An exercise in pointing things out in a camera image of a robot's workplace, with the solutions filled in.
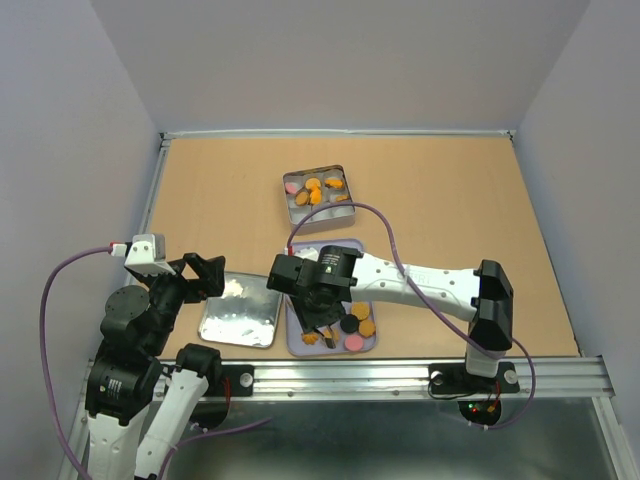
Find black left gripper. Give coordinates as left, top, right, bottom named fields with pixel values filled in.
left=137, top=248, right=227, bottom=349

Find swirl flower cookie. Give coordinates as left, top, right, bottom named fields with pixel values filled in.
left=301, top=332, right=319, bottom=345

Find silver tin lid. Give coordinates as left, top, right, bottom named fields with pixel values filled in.
left=198, top=272, right=282, bottom=349

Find orange fish cookie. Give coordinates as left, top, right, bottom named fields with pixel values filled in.
left=309, top=189, right=323, bottom=205
left=325, top=178, right=344, bottom=189

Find brown scalloped cookie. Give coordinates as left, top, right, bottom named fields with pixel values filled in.
left=358, top=319, right=376, bottom=338
left=305, top=178, right=322, bottom=190

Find metal tongs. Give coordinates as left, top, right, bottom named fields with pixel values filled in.
left=322, top=327, right=340, bottom=350

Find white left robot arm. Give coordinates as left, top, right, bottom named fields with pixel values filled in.
left=85, top=253, right=236, bottom=479

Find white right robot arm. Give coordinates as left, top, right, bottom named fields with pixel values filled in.
left=267, top=245, right=514, bottom=394

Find black sandwich cookie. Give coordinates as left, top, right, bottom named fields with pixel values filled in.
left=339, top=314, right=360, bottom=335

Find lavender plastic tray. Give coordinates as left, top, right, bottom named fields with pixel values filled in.
left=284, top=238, right=378, bottom=358

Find round dotted biscuit left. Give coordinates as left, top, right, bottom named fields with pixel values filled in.
left=294, top=191, right=310, bottom=207

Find square cookie tin with cups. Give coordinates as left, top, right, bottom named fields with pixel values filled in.
left=282, top=165, right=356, bottom=235

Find circuit board with leds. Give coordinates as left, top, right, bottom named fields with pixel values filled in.
left=457, top=400, right=502, bottom=429

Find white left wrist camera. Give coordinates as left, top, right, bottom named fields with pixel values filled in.
left=124, top=233, right=167, bottom=268

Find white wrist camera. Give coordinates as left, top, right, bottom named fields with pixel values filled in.
left=124, top=233, right=167, bottom=268
left=293, top=246, right=319, bottom=261

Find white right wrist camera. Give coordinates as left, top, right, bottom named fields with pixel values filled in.
left=293, top=246, right=319, bottom=261

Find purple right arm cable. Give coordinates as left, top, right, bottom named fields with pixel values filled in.
left=284, top=202, right=539, bottom=432

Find aluminium mounting rail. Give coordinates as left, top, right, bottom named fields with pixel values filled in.
left=71, top=358, right=620, bottom=479

